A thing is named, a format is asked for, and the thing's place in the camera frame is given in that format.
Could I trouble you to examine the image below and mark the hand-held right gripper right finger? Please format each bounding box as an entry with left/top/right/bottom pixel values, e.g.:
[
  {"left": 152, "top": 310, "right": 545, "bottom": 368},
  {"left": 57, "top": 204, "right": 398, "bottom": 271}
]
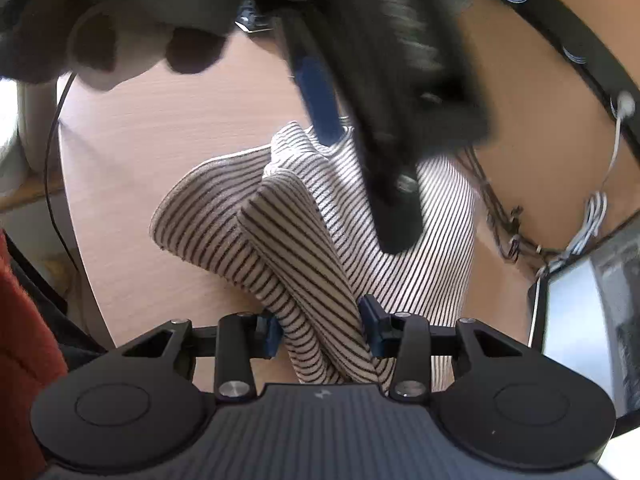
[{"left": 359, "top": 294, "right": 532, "bottom": 403}]

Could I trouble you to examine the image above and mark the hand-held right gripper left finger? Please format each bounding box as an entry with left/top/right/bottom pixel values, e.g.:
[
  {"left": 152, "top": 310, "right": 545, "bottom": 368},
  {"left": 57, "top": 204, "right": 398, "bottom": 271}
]
[{"left": 120, "top": 310, "right": 285, "bottom": 403}]

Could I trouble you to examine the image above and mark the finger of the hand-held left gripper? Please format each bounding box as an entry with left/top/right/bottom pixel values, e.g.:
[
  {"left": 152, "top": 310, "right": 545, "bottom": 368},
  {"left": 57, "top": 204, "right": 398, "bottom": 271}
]
[
  {"left": 325, "top": 30, "right": 427, "bottom": 255},
  {"left": 272, "top": 7, "right": 347, "bottom": 147}
]

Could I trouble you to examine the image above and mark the striped white garment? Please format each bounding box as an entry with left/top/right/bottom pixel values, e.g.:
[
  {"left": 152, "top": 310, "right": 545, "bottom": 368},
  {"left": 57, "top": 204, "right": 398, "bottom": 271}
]
[{"left": 149, "top": 121, "right": 481, "bottom": 393}]

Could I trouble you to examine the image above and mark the person's left hand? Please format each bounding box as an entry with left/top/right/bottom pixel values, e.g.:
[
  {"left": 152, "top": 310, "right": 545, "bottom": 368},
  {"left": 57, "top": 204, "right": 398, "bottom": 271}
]
[{"left": 0, "top": 0, "right": 226, "bottom": 85}]

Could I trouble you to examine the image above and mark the small dark object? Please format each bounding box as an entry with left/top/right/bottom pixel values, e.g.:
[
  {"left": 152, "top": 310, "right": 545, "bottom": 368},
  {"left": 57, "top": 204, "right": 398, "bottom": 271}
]
[{"left": 234, "top": 0, "right": 273, "bottom": 37}]

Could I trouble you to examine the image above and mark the black strip with lights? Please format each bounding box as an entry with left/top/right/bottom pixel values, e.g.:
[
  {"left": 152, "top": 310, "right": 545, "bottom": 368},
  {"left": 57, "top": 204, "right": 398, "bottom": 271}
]
[{"left": 489, "top": 0, "right": 640, "bottom": 156}]

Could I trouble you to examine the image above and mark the bright display screen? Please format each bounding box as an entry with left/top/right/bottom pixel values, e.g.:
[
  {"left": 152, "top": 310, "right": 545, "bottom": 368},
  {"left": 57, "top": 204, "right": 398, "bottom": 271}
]
[{"left": 527, "top": 220, "right": 640, "bottom": 421}]

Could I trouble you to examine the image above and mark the red-orange cloth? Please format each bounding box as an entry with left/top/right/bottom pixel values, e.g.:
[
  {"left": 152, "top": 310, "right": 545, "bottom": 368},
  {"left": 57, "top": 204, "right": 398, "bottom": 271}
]
[{"left": 0, "top": 230, "right": 70, "bottom": 463}]

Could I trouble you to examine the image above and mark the dark cable bundle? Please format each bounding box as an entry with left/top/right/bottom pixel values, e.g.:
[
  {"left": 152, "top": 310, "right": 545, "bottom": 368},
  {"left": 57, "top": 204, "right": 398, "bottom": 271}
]
[{"left": 457, "top": 144, "right": 566, "bottom": 267}]

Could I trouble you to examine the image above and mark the white cable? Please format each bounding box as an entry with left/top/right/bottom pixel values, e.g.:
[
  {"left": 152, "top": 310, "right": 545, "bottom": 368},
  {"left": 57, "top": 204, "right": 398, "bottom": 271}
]
[{"left": 537, "top": 91, "right": 637, "bottom": 278}]

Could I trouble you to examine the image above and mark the thin black cable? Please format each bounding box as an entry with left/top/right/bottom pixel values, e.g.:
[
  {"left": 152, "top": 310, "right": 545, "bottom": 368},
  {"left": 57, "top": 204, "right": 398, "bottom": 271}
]
[{"left": 43, "top": 71, "right": 85, "bottom": 275}]

